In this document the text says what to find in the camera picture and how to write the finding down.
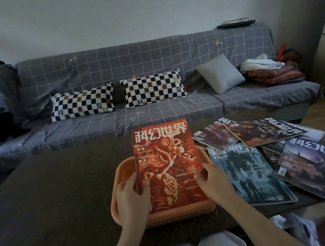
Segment person's right forearm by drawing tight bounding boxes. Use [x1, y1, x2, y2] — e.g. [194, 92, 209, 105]
[223, 189, 307, 246]

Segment black white checkered pillow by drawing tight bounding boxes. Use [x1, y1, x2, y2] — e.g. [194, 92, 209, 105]
[119, 68, 189, 109]
[47, 82, 118, 124]

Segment white folded cloth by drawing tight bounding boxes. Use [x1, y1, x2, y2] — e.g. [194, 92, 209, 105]
[238, 51, 286, 74]

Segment black flat tray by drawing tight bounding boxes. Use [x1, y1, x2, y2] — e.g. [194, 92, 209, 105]
[216, 16, 257, 30]

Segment person's left hand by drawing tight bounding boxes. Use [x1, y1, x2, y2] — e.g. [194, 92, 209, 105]
[113, 170, 155, 232]

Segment person's right hand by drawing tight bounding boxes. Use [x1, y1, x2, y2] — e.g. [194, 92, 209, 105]
[193, 159, 238, 211]

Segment pile of assorted magazines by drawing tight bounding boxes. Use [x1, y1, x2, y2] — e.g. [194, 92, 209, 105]
[190, 105, 325, 230]

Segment red lion cover magazine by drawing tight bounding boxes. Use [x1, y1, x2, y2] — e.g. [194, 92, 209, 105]
[130, 116, 211, 215]

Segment dark red folded blanket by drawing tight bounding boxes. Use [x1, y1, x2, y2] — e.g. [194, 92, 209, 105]
[245, 63, 307, 90]

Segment crumpled clear plastic bags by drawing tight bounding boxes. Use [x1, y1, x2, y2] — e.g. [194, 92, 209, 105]
[269, 210, 320, 246]

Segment orange red fabric item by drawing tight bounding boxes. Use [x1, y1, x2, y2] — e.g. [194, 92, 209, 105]
[275, 42, 304, 68]

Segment plain grey cushion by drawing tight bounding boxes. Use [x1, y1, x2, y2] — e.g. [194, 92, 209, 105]
[194, 51, 247, 97]

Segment purple spaceship cover magazine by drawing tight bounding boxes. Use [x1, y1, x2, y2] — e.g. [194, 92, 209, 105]
[268, 133, 325, 221]

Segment brown robot cover magazine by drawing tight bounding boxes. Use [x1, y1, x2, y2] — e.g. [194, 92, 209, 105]
[224, 113, 309, 150]

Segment grey plaid covered sofa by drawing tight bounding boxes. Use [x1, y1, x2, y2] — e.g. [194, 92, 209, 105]
[0, 16, 325, 199]

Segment teal mech cover magazine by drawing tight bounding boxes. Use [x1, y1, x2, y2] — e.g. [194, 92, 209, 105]
[206, 137, 299, 212]

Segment orange plastic basket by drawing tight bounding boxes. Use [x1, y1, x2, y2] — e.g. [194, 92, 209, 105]
[105, 144, 220, 232]

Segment dark stone table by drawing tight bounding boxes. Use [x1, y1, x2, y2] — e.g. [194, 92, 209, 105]
[0, 100, 325, 246]

